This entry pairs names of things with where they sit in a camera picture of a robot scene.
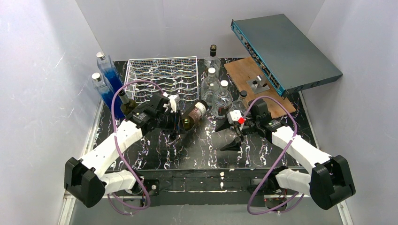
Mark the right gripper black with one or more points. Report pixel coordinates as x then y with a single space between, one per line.
241 131

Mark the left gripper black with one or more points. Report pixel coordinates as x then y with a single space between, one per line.
175 121

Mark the clear bottle copper neck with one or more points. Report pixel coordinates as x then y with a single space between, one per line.
239 103

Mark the dark wine bottle silver cap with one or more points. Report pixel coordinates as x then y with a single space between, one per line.
127 104

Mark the large clear round bottle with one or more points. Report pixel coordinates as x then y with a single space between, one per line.
222 101

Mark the clear bottle white cap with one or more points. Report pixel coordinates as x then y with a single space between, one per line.
210 86

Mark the clear blue-tinted bottle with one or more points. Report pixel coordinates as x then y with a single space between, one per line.
103 87

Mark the blue square bottle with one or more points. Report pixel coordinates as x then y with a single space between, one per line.
108 69

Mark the square bottle dark label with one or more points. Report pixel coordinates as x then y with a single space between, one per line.
212 61

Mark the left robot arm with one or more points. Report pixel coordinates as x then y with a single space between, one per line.
86 178

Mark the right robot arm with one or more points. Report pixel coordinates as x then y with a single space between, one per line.
328 180

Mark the wooden board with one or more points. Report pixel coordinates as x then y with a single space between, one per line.
246 69

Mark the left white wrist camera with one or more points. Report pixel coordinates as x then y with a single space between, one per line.
173 102

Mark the white wire wine rack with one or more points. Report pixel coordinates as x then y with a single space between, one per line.
175 75

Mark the metal bracket on board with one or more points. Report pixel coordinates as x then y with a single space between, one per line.
258 84

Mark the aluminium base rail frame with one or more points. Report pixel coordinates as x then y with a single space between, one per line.
207 208

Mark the teal network switch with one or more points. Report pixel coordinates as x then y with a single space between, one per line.
286 57

